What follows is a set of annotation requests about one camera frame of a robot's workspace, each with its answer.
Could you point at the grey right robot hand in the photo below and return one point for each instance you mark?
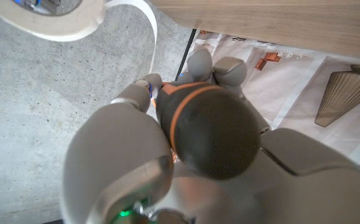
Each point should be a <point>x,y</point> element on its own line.
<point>39,5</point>

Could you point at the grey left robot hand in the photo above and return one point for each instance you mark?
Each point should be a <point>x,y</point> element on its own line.
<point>114,143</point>

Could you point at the white masking tape roll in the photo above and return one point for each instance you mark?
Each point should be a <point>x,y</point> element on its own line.
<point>74,29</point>

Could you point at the black backdrop stand pole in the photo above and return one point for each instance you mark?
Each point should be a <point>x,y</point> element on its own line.
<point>186,54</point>

